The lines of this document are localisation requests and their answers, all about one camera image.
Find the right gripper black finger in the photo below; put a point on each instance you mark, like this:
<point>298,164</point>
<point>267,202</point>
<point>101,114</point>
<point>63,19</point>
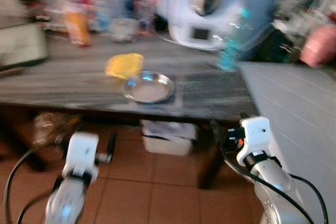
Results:
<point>215,129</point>
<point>244,115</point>

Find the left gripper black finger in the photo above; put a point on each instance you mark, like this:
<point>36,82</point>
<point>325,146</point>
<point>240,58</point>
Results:
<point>59,140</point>
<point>112,142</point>

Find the crumpled clear plastic bag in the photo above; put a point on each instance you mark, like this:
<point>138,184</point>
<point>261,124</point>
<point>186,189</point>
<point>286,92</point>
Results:
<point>50,127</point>

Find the white square-patterned plastic table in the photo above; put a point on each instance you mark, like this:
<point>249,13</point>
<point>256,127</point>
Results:
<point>289,129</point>

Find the white plastic bin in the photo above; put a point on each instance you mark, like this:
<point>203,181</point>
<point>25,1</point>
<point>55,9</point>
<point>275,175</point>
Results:
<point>168,139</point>

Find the round steel plate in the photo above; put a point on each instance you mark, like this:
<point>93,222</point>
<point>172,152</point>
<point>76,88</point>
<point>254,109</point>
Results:
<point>148,88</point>

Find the clear water bottle teal cap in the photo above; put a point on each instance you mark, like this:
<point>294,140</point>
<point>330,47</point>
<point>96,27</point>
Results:
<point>233,45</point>

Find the black bag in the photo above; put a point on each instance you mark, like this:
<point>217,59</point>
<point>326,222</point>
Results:
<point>273,45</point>

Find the yellow plastic bowl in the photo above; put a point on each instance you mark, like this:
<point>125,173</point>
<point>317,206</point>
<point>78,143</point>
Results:
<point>124,65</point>

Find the pink rounded object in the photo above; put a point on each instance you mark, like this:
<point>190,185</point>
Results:
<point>318,45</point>

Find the dark rimmed pale tray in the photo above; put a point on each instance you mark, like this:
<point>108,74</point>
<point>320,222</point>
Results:
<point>21,45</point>

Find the white food processor steel bowl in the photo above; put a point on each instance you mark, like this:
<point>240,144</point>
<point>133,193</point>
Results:
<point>189,22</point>

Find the small lidded clear container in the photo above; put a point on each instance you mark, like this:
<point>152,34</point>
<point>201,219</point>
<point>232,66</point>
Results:
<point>124,29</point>

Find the orange sauce squeeze bottle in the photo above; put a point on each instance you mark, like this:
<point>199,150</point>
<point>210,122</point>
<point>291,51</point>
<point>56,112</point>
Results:
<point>77,27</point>

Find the clear bottle pink lid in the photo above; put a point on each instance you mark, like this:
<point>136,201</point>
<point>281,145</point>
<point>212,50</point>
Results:
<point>143,3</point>

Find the clear bottle orange cap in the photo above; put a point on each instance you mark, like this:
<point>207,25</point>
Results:
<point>96,1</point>

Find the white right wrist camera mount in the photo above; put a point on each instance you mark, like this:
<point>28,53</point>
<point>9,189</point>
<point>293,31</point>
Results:
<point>255,132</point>

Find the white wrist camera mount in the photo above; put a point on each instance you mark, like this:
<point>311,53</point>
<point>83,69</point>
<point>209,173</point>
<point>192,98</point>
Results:
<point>81,153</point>
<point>255,132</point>

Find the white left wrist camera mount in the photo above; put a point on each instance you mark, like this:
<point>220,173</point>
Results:
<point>81,153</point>

